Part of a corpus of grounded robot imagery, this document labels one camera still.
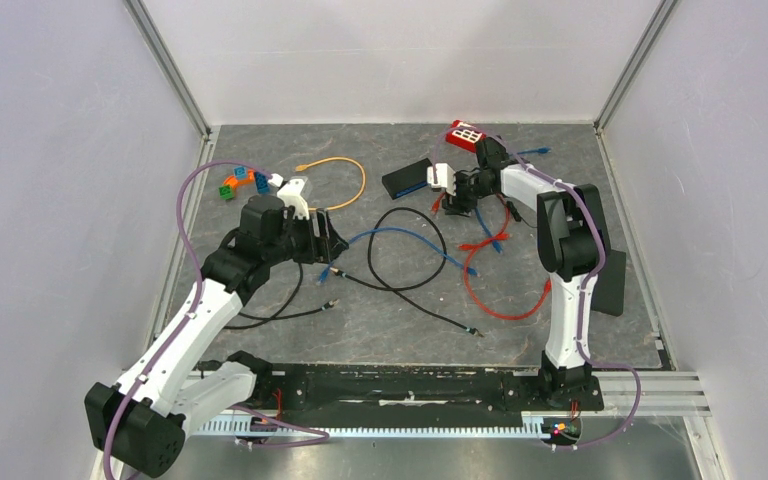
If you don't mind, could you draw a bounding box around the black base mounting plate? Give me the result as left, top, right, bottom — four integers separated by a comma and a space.
243, 363, 605, 429

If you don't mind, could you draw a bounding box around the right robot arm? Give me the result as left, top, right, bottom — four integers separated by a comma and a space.
427, 137, 610, 408

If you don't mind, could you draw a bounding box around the red keypad box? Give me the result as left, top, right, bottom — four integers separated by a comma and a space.
444, 120, 486, 153

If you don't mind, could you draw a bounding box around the yellow ethernet cable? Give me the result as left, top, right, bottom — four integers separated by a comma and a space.
295, 156, 367, 213

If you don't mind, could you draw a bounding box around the long black cable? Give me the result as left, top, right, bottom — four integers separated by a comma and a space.
329, 207, 485, 339

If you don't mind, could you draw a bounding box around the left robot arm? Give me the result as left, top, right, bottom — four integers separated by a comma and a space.
84, 195, 349, 479

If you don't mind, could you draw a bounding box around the colourful toy block chain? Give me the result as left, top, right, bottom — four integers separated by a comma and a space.
218, 164, 271, 201

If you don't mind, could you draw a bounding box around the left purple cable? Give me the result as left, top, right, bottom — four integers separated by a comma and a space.
102, 158, 279, 480

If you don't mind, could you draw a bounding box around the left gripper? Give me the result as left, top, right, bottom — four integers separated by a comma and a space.
265, 208, 349, 267

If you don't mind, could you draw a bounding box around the black network switch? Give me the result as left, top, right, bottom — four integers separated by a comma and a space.
381, 158, 431, 200

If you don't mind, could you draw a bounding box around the red ethernet cable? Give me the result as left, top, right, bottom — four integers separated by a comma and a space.
430, 192, 552, 323

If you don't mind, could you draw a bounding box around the long blue ethernet cable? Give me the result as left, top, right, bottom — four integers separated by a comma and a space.
316, 227, 479, 287

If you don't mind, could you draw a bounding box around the black flat plate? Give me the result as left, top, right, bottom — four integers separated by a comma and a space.
591, 250, 627, 317

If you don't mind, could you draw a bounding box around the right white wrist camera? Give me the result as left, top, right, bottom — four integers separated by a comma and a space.
426, 163, 456, 195

